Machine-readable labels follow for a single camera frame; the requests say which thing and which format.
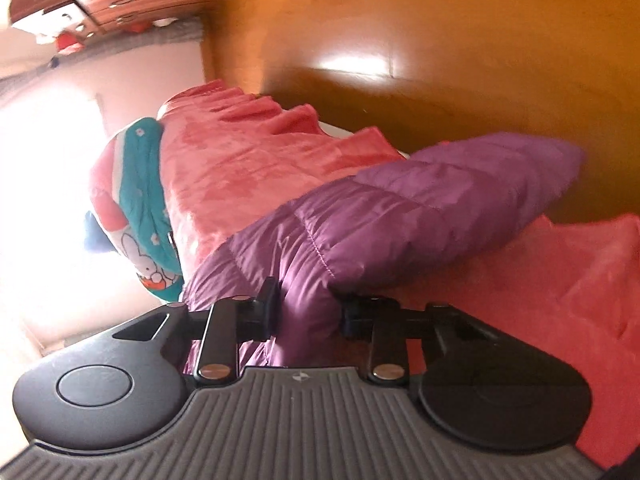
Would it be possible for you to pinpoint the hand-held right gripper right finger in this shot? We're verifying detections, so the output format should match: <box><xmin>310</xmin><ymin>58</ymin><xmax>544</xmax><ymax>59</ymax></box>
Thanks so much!
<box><xmin>340</xmin><ymin>294</ymin><xmax>483</xmax><ymax>386</ymax></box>

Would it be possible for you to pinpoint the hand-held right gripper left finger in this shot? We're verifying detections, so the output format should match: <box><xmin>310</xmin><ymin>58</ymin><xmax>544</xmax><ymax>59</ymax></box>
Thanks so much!
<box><xmin>112</xmin><ymin>276</ymin><xmax>281</xmax><ymax>387</ymax></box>

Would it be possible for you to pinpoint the purple quilted down jacket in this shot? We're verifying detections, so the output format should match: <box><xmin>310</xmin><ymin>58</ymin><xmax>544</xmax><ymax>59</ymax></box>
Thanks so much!
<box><xmin>180</xmin><ymin>131</ymin><xmax>588</xmax><ymax>376</ymax></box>

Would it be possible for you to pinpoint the pink printed bed blanket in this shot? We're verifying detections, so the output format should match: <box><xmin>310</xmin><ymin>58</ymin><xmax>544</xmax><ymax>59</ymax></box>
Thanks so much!
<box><xmin>155</xmin><ymin>79</ymin><xmax>640</xmax><ymax>466</ymax></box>

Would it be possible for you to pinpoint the teal orange rabbit blanket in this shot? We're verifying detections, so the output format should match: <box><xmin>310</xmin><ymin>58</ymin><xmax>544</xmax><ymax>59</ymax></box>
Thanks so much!
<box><xmin>86</xmin><ymin>116</ymin><xmax>187</xmax><ymax>297</ymax></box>

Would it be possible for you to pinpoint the dark cloth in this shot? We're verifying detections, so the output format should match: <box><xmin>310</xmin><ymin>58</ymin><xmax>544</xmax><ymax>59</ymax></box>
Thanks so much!
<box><xmin>82</xmin><ymin>209</ymin><xmax>123</xmax><ymax>253</ymax></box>

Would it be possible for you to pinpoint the red and white box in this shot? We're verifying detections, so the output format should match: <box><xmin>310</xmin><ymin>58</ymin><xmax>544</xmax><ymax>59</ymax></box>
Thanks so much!
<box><xmin>54</xmin><ymin>29</ymin><xmax>87</xmax><ymax>54</ymax></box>

